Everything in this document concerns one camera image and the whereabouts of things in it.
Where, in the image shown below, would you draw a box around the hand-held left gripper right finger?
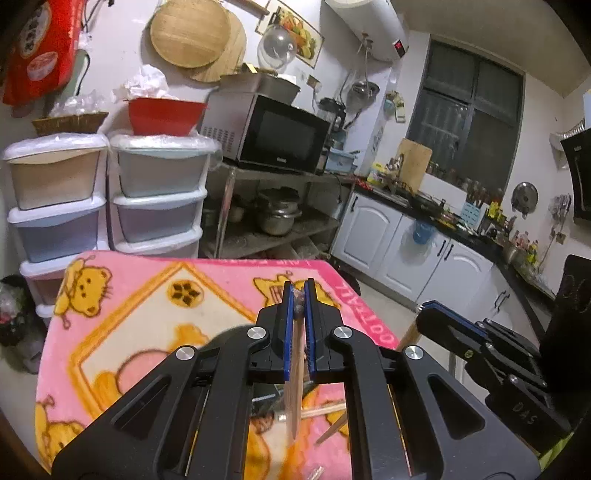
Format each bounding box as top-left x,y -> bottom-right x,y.
305,278 -> 541,480

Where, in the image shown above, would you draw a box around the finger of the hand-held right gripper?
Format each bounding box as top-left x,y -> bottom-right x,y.
414,300 -> 491,367

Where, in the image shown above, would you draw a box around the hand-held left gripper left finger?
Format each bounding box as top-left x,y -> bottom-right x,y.
51,281 -> 296,480

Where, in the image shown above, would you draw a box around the single chopstick pair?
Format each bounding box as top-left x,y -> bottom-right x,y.
285,288 -> 308,439

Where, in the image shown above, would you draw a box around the bunch of wooden chopsticks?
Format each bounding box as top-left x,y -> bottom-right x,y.
274,402 -> 350,480

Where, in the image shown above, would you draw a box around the wooden table leg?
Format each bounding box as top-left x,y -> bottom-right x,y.
397,318 -> 421,352

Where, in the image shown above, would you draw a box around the small blue hanging bag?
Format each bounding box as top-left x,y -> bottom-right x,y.
412,220 -> 435,245

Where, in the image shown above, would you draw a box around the metal shelf rack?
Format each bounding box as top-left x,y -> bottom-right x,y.
203,161 -> 356,261

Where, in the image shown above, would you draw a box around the white kitchen cabinets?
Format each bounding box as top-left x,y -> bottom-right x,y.
330,191 -> 550,333

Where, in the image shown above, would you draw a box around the large steel pot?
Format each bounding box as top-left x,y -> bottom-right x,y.
256,187 -> 303,236

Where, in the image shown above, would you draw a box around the black wok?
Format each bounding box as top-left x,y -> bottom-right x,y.
409,194 -> 446,213

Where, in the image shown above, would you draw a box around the hanging steel pot lid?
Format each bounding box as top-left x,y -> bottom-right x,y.
511,181 -> 539,215

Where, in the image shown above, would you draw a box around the pink printed blanket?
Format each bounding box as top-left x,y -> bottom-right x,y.
34,250 -> 400,480

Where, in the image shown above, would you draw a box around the wooden cutting board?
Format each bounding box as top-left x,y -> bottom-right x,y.
396,138 -> 432,190

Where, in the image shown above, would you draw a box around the light blue dish basket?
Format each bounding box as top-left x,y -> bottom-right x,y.
325,150 -> 358,174

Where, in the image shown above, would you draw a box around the black microwave oven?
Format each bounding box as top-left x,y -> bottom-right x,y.
198,90 -> 331,174

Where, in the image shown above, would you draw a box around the black range hood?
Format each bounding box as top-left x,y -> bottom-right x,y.
549,117 -> 591,222

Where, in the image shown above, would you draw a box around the grey-topped plastic drawer unit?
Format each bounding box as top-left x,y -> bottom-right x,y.
108,129 -> 222,259

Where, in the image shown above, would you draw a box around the dark kitchen window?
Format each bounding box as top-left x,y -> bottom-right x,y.
406,37 -> 527,195

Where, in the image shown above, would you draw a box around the black blender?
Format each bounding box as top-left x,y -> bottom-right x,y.
318,97 -> 347,134

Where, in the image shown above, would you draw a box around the metal tray box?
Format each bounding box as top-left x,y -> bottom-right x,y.
219,71 -> 301,104

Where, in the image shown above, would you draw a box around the hanging steel strainer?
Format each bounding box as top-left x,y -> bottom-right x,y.
346,80 -> 380,109

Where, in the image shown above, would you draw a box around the red plastic basin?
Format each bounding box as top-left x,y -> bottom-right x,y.
127,97 -> 208,137

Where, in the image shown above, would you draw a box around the beige-topped plastic drawer unit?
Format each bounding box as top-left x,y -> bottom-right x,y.
2,133 -> 109,319

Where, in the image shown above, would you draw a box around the glass pot lid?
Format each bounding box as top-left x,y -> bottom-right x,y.
257,25 -> 297,72

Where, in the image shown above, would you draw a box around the white plastic bag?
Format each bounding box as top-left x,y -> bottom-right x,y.
113,65 -> 169,100

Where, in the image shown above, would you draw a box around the wicker basket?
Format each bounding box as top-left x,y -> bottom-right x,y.
31,112 -> 109,137

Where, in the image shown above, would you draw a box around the large round bamboo mat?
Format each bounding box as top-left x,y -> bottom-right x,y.
150,0 -> 232,69

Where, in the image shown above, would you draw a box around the white water heater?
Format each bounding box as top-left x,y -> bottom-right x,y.
323,0 -> 409,63

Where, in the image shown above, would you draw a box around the red shopping bag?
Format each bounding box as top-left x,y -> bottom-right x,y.
2,0 -> 86,107

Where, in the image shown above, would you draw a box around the framed food wall poster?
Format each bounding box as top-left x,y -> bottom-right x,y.
265,0 -> 319,70

